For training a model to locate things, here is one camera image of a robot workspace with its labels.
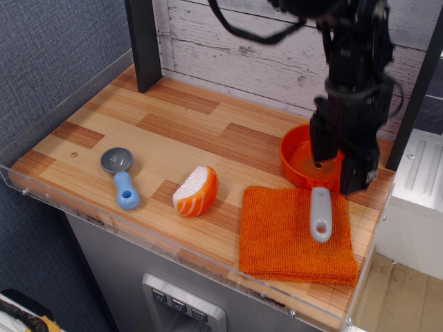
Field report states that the orange folded cloth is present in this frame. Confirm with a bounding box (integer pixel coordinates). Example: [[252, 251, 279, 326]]
[[239, 186, 359, 286]]

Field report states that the grey blue toy scoop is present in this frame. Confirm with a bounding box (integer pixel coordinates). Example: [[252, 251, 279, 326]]
[[100, 147, 141, 210]]

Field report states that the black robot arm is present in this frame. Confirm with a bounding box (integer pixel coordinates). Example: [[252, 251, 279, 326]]
[[271, 1, 395, 194]]

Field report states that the grey toy fridge cabinet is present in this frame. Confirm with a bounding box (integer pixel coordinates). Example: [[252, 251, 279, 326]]
[[64, 211, 323, 332]]

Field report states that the black cable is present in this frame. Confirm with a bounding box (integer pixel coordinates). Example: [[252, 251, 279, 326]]
[[207, 0, 406, 118]]

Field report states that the black left frame post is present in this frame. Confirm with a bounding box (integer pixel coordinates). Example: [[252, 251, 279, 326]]
[[125, 0, 163, 93]]

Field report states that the silver dispenser button panel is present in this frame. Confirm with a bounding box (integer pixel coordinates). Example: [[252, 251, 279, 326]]
[[142, 273, 228, 331]]

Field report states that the black right frame post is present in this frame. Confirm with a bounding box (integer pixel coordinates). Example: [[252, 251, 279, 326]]
[[386, 10, 442, 171]]

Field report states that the orange pan with grey handle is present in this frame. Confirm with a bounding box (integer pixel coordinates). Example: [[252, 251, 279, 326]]
[[279, 124, 344, 243]]

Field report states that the clear acrylic table guard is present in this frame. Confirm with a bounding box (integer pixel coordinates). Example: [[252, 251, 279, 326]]
[[0, 48, 395, 332]]

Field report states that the toy salmon sushi piece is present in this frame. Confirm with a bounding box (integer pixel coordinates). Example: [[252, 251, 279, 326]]
[[172, 166, 219, 217]]

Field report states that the black frame post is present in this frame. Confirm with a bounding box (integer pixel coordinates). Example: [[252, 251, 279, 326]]
[[386, 10, 442, 171], [125, 0, 163, 93]]

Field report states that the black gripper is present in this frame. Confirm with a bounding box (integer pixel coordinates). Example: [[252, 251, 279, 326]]
[[309, 77, 395, 194]]

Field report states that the black yellow bag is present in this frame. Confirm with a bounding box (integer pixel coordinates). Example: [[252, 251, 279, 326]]
[[1, 289, 63, 331]]

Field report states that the white toy sink unit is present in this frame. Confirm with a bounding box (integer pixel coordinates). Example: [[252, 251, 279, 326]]
[[374, 129, 442, 279]]

